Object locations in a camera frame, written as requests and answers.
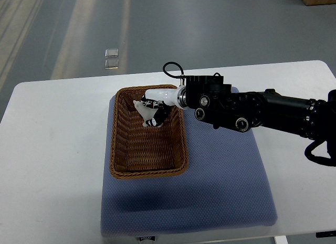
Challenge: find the black cable loop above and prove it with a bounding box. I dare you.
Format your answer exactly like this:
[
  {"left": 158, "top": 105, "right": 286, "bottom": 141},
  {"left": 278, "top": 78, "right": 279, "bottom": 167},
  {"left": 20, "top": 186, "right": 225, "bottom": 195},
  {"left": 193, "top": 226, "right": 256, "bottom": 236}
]
[{"left": 162, "top": 61, "right": 186, "bottom": 86}]

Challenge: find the metal floor plate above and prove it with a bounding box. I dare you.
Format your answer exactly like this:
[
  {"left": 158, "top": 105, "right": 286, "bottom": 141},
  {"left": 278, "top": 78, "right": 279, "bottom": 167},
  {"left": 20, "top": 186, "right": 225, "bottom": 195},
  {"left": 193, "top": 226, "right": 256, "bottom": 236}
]
[
  {"left": 105, "top": 59, "right": 119, "bottom": 69},
  {"left": 105, "top": 48, "right": 119, "bottom": 58}
]

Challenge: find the blue fabric mat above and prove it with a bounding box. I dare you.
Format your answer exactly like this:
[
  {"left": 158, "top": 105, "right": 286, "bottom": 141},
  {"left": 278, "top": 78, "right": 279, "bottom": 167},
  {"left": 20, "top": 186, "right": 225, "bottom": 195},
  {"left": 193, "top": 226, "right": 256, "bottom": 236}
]
[{"left": 101, "top": 110, "right": 277, "bottom": 237}]

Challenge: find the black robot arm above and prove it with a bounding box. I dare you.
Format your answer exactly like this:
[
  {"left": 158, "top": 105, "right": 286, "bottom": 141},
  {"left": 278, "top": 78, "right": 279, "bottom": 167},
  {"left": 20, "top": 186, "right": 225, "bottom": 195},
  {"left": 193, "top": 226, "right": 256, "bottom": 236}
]
[{"left": 180, "top": 73, "right": 335, "bottom": 167}]

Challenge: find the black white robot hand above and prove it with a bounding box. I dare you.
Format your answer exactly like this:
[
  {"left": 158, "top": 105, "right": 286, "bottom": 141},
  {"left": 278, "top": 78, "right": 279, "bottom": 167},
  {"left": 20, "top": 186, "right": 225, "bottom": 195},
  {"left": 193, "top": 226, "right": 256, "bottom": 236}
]
[{"left": 141, "top": 86, "right": 186, "bottom": 127}]

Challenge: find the lower metal floor plate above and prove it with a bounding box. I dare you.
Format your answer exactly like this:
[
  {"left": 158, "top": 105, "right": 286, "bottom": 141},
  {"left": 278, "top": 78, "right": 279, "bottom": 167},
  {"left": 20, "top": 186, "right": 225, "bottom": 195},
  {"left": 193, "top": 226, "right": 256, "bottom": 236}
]
[{"left": 105, "top": 59, "right": 119, "bottom": 69}]

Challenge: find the white bear figurine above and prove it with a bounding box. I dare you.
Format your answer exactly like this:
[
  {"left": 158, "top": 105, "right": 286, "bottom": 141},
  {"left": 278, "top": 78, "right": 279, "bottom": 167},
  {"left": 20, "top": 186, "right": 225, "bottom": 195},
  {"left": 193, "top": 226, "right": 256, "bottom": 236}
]
[{"left": 133, "top": 100, "right": 157, "bottom": 127}]

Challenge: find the upper metal floor plate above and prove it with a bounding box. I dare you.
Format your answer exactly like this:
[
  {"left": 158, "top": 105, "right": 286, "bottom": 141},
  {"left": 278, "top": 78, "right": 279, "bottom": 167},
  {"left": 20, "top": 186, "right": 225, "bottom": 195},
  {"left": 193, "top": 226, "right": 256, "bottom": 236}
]
[{"left": 105, "top": 48, "right": 119, "bottom": 58}]

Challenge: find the brown wicker basket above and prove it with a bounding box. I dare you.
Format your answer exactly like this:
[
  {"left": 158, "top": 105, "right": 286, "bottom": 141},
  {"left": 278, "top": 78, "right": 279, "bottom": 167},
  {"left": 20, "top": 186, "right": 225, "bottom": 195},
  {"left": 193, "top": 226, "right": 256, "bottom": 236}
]
[{"left": 109, "top": 86, "right": 188, "bottom": 179}]

